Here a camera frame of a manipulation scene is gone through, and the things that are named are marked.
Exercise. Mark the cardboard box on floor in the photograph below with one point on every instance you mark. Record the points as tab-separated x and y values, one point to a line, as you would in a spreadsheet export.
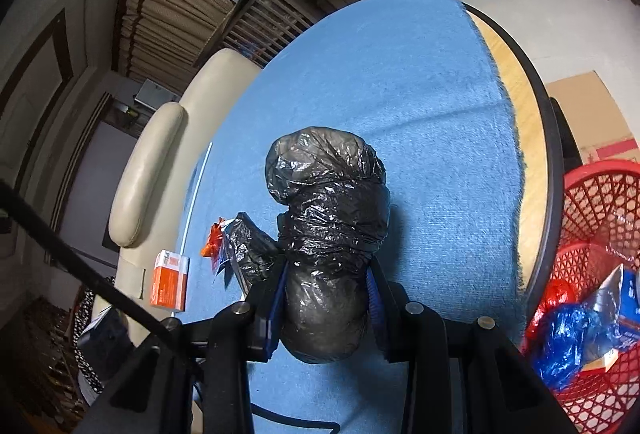
598	127

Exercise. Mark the wooden crib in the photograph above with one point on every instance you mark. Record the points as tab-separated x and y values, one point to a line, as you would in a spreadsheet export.
260	29

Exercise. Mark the cream leather sofa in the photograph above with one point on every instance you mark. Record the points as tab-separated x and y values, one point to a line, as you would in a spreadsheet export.
151	194

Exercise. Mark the white thin stick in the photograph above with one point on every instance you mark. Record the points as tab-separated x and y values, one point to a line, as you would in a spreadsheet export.
191	198

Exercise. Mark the beige striped curtain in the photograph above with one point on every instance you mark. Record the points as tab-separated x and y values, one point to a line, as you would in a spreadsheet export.
161	40

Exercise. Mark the red plastic basket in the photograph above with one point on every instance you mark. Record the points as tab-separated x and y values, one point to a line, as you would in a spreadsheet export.
597	265

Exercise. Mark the black white patterned cloth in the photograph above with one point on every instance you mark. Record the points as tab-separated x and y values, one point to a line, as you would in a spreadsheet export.
89	382

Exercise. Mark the orange white small box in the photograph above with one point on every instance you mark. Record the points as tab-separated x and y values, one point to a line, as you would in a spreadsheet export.
169	278

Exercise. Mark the black plastic trash bag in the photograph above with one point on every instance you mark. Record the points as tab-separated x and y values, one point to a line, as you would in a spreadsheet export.
337	216

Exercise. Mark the round wooden table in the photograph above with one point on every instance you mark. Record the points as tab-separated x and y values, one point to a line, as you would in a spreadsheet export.
539	224

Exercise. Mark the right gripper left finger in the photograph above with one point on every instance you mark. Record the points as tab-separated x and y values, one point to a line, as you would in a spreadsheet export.
152	393

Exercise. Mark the orange snack wrapper bundle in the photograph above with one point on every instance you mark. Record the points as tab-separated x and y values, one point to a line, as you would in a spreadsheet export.
214	245

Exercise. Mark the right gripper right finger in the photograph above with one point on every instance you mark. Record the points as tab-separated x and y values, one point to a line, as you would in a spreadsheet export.
461	378

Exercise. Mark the blue plastic bag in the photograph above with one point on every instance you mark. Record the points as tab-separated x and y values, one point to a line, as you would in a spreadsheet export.
570	337

